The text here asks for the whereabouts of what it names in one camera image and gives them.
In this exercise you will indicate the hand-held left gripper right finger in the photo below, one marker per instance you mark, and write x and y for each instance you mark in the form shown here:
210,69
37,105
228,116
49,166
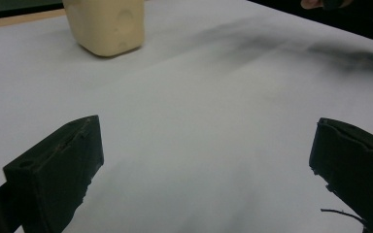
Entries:
356,165

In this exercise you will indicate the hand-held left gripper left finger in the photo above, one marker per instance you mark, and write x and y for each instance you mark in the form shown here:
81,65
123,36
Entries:
51,168

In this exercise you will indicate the cream square holder cup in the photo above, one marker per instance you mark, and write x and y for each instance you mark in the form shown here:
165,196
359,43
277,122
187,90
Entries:
110,26

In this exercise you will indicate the wooden table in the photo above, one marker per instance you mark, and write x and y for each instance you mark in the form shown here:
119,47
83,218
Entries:
13,21

